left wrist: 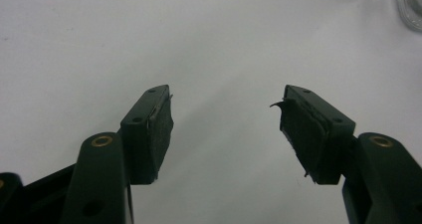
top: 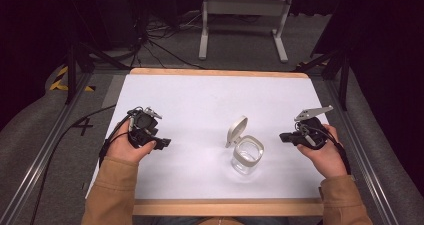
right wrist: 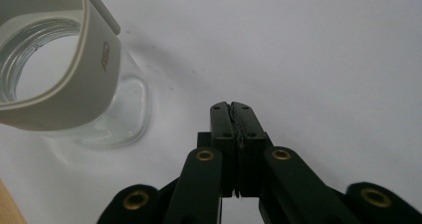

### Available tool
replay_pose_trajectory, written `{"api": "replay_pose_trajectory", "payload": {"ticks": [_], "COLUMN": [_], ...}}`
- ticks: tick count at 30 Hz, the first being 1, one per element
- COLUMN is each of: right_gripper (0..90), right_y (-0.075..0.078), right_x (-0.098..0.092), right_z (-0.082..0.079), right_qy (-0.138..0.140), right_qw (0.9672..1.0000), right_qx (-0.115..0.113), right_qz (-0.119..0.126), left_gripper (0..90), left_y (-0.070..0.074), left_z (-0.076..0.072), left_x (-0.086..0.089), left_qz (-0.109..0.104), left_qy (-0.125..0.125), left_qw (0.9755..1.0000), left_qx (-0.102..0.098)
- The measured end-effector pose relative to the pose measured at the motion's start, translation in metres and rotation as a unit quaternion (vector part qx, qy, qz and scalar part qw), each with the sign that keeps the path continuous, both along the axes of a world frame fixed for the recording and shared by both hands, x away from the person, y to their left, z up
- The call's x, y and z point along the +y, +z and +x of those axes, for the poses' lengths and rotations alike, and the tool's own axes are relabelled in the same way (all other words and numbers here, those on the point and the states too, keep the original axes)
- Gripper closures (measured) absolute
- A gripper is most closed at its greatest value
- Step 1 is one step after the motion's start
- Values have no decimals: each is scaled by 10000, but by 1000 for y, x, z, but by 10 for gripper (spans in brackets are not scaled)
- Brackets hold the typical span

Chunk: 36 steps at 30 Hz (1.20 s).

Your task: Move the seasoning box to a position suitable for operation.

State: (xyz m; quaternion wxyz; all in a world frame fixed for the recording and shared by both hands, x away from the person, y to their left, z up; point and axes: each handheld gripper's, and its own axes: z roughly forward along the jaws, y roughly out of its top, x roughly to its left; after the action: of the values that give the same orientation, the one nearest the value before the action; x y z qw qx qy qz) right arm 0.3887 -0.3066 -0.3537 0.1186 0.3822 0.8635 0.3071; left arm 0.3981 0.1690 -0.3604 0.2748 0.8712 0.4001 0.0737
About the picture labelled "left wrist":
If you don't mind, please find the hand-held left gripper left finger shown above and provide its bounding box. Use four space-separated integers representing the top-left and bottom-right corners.
60 84 175 224

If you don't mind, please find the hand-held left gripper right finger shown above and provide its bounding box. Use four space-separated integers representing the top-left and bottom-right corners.
270 84 422 224

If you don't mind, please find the clear glass container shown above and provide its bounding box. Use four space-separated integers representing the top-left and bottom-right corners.
395 0 422 33

